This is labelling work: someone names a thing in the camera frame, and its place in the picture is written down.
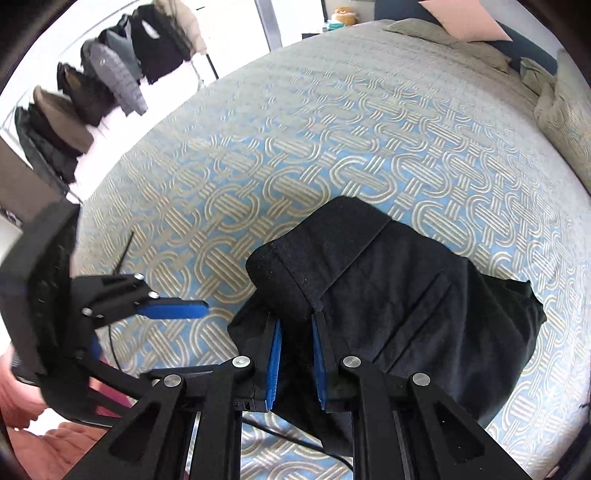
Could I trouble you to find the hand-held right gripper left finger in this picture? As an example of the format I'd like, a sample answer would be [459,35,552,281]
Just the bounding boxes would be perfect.
[62,316,283,480]

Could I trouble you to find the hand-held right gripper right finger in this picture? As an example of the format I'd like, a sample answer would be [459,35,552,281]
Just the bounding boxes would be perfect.
[311,314,532,480]

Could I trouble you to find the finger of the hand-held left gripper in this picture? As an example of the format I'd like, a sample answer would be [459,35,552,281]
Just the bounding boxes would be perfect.
[76,331,155,416]
[71,272,209,330]

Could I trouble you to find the black pants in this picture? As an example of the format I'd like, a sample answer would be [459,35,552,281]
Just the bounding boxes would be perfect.
[227,196,548,457]

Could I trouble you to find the brown wooden cabinet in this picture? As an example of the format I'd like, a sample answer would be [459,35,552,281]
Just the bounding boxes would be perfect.
[0,137,71,229]

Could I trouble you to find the row of hanging jackets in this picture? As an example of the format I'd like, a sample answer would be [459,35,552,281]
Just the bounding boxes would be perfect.
[13,0,208,185]

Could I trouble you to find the blue patterned bedspread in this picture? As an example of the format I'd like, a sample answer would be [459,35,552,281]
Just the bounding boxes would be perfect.
[74,18,591,480]

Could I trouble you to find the brown plush toy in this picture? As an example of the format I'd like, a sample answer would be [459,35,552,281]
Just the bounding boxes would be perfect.
[330,6,362,26]

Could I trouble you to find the beige patterned pillow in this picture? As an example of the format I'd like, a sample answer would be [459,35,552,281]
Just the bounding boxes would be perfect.
[534,48,591,192]

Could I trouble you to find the large olive green pillow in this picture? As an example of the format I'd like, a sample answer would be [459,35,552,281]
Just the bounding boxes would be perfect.
[382,18,513,73]

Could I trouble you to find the small olive green pillow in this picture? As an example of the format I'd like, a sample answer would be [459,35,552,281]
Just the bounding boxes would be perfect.
[519,58,557,97]

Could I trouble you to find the dark blue headboard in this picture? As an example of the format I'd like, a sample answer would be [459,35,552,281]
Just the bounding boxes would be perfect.
[373,0,559,75]

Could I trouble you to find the pink pillow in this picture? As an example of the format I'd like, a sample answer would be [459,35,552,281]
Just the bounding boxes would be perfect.
[418,0,513,43]

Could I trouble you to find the thin black cable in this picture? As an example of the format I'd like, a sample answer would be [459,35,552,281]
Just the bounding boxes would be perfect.
[108,231,136,372]

